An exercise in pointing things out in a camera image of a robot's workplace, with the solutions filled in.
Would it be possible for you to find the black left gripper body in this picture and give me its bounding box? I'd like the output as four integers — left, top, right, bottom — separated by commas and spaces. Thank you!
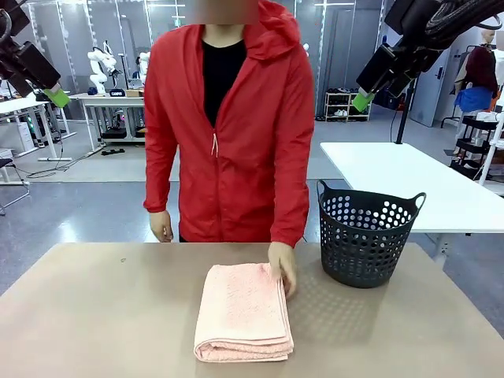
0, 41, 62, 98

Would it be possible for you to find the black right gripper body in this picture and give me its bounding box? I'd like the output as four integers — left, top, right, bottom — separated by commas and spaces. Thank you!
356, 44, 417, 98

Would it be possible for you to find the pink terry towel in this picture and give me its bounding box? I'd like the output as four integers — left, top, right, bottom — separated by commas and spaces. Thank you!
192, 262, 295, 363

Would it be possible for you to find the person's right forearm red sleeve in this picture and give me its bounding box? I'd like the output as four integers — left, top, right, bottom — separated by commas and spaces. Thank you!
142, 157, 176, 213

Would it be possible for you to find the person's left forearm red sleeve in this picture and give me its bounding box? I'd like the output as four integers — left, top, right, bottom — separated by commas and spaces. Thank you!
270, 172, 310, 249

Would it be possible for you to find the person's right hand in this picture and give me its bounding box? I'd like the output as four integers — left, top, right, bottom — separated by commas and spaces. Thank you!
150, 209, 175, 243

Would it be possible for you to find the person's left hand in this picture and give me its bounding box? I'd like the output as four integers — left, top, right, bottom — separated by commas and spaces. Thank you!
267, 241, 298, 299

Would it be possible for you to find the shoe rack with shoes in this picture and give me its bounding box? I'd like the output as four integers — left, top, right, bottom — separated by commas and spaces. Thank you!
324, 87, 372, 123

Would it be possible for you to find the white desk with drawer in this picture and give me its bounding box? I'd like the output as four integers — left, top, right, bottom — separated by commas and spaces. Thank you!
0, 93, 78, 163

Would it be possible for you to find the black vertical pole stand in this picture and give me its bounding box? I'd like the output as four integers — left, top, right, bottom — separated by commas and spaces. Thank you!
393, 76, 419, 146

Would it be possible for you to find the white drawer unit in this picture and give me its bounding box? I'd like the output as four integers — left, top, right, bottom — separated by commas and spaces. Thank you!
17, 117, 35, 154

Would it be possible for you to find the white workbench table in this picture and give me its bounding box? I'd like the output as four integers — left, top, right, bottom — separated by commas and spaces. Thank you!
78, 93, 146, 153

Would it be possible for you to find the grey door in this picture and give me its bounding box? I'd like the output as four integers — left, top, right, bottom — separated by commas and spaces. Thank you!
411, 29, 452, 128

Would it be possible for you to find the black equipment base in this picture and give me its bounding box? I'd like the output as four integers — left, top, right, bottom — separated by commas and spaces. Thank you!
101, 113, 129, 143

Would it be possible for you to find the black chair with metal legs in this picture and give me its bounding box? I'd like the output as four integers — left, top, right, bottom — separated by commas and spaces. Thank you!
0, 147, 32, 216

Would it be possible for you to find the large white table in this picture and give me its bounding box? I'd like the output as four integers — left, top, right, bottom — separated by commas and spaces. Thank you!
319, 140, 504, 261

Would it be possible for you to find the blue garment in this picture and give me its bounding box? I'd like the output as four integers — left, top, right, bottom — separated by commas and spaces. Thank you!
453, 87, 493, 115

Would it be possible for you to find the dressed mannequin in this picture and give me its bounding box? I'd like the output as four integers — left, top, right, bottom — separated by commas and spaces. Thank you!
454, 29, 500, 119

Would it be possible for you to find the black utility cart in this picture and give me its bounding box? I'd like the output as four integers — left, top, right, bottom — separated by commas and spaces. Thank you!
450, 113, 501, 174

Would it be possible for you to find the person in red jacket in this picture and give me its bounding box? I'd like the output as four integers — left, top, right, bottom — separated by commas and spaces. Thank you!
142, 0, 316, 243

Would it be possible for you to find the dark grey perforated basket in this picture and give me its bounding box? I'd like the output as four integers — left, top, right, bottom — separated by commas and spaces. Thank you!
316, 179, 428, 289

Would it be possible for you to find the black cable hose on arm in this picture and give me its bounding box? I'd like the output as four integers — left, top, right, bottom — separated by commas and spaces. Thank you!
424, 0, 504, 40

